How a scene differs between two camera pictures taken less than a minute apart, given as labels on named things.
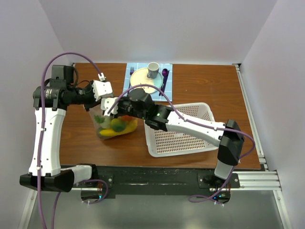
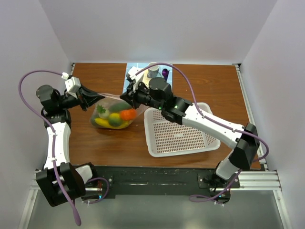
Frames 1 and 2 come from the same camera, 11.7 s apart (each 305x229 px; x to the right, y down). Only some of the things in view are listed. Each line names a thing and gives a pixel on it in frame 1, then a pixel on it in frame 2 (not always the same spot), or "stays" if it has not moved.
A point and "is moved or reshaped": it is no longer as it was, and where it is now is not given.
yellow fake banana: x=130 y=127 to x=106 y=123
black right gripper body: x=126 y=108 to x=140 y=96
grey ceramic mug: x=153 y=68 stays
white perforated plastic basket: x=160 y=143 stays
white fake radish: x=105 y=122 is moved or reshaped
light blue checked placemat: x=168 y=87 stays
